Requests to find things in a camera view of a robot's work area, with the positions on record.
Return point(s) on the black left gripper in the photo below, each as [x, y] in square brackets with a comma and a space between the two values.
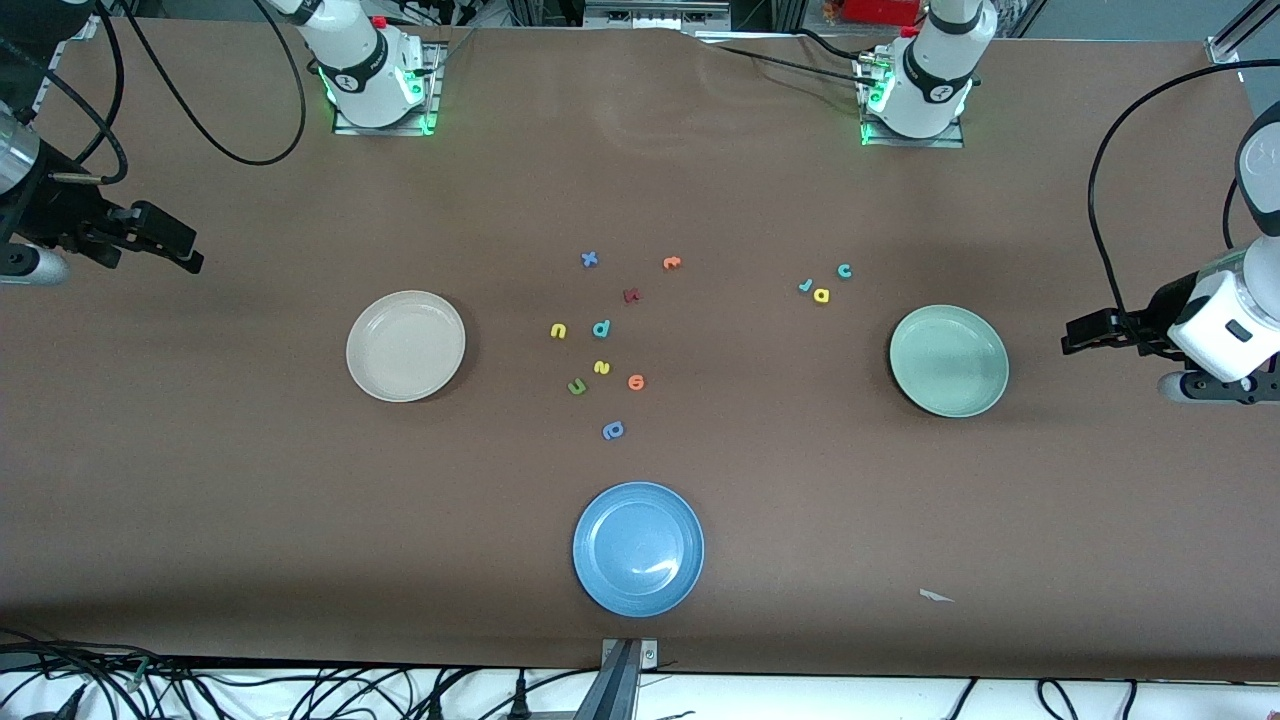
[1160, 312]

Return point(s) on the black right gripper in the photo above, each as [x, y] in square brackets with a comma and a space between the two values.
[62, 215]

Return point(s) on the pale green plate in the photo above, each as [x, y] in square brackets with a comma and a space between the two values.
[949, 361]

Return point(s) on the beige brown plate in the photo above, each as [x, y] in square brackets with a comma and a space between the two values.
[405, 346]

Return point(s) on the brown table cover sheet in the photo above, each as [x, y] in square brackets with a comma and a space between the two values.
[200, 500]

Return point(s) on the white paper scrap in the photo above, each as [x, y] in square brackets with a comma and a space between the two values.
[933, 596]

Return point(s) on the red box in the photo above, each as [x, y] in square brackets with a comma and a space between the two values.
[880, 10]

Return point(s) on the blue foam letter a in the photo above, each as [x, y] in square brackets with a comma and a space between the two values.
[613, 430]

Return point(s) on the blue plate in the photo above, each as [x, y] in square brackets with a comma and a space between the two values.
[638, 549]

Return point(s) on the aluminium frame profile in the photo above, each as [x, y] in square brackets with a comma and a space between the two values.
[1225, 48]
[88, 25]

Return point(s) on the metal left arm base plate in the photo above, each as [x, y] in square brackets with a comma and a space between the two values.
[955, 140]

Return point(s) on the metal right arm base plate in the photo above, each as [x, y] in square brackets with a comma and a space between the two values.
[432, 100]

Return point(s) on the grey metal frame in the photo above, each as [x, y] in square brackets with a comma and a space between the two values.
[650, 15]

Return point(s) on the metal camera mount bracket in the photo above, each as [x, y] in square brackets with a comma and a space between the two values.
[650, 655]

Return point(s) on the dark camera mount pole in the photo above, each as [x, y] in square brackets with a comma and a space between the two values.
[612, 695]

